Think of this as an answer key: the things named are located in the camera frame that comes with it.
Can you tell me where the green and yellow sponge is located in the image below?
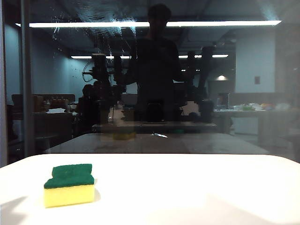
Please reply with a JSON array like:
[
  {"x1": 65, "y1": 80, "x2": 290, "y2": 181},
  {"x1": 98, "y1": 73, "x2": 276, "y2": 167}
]
[{"x1": 43, "y1": 163, "x2": 96, "y2": 209}]

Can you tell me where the grey window frame post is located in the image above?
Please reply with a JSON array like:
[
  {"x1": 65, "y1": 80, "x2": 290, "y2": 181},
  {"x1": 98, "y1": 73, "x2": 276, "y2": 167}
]
[{"x1": 19, "y1": 0, "x2": 33, "y2": 158}]

